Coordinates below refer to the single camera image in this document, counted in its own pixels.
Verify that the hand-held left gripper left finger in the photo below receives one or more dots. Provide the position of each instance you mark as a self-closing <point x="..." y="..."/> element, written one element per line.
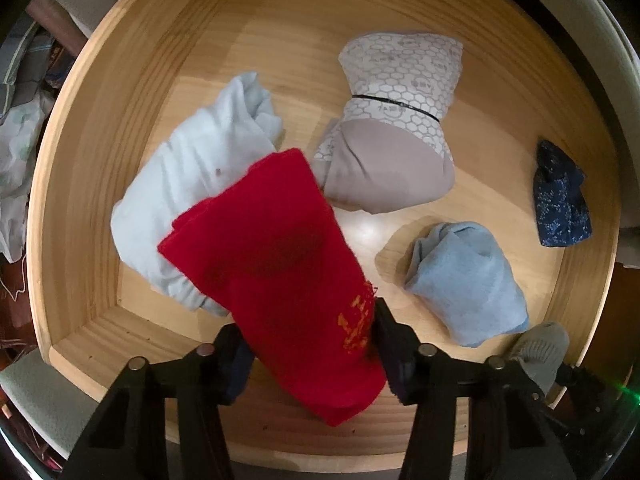
<point x="232" y="380"/>

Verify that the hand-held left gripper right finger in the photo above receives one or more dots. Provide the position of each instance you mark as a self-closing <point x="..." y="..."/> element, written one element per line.
<point x="400" y="370"/>

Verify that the grey sock bundle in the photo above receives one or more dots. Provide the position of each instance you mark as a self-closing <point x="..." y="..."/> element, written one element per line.
<point x="542" y="350"/>

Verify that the light blue underwear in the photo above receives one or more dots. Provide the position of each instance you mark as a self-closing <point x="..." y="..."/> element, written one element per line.
<point x="465" y="280"/>

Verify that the red underwear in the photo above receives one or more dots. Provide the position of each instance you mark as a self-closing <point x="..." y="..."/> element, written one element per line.
<point x="270" y="270"/>

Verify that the navy patterned underwear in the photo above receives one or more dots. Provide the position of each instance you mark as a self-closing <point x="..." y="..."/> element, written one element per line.
<point x="560" y="200"/>

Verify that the pale blue-white underwear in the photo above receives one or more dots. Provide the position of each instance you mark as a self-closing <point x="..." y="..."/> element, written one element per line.
<point x="185" y="170"/>

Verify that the grey honeycomb-print underwear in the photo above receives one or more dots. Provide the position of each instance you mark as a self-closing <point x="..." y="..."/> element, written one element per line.
<point x="395" y="85"/>

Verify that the wooden drawer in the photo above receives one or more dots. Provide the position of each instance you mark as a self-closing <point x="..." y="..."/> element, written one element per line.
<point x="300" y="25"/>

